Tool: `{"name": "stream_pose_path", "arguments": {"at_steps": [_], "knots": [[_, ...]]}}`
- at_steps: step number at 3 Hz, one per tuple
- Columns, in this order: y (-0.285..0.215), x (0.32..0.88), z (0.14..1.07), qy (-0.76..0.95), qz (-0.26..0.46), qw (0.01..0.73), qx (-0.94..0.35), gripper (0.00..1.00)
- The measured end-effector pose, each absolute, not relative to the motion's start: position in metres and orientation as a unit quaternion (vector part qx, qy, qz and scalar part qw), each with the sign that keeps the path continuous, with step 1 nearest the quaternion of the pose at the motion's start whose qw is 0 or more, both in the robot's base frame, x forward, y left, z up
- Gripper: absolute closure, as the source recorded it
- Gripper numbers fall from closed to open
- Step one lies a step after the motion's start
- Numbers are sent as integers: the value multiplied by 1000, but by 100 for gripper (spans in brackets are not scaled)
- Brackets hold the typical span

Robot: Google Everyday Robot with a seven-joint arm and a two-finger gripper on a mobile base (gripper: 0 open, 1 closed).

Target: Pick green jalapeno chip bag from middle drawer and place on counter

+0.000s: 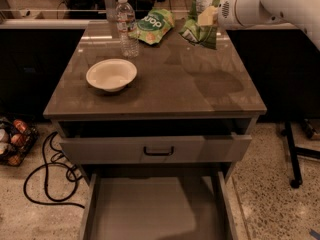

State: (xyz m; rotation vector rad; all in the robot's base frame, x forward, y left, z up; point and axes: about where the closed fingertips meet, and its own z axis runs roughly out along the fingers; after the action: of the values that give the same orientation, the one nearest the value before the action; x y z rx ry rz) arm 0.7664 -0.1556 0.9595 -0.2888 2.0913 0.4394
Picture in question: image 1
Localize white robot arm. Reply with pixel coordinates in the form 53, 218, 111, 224
197, 0, 320, 49

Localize green jalapeno chip bag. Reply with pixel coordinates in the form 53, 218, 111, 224
179, 0, 220, 49

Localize grey drawer cabinet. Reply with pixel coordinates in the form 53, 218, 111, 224
44, 22, 266, 179

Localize grey top drawer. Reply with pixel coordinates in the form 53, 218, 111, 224
60, 119, 251, 164

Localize black wire basket with items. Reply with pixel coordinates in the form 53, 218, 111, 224
0, 116, 39, 166

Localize white paper bowl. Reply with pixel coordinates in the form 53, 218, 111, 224
86, 59, 137, 92

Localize black drawer handle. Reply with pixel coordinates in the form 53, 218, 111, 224
143, 146, 175, 157

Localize grey open middle drawer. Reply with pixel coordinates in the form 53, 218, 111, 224
79, 169, 240, 240

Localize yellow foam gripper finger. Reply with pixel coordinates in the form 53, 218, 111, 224
197, 6, 218, 26

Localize black floor cable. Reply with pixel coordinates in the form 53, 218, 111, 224
22, 131, 86, 209

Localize green snack bag on counter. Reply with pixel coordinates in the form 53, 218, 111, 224
136, 9, 175, 45

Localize black rolling stand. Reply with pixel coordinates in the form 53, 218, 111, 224
281, 122, 320, 189

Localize clear plastic water bottle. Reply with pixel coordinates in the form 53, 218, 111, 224
116, 0, 139, 58

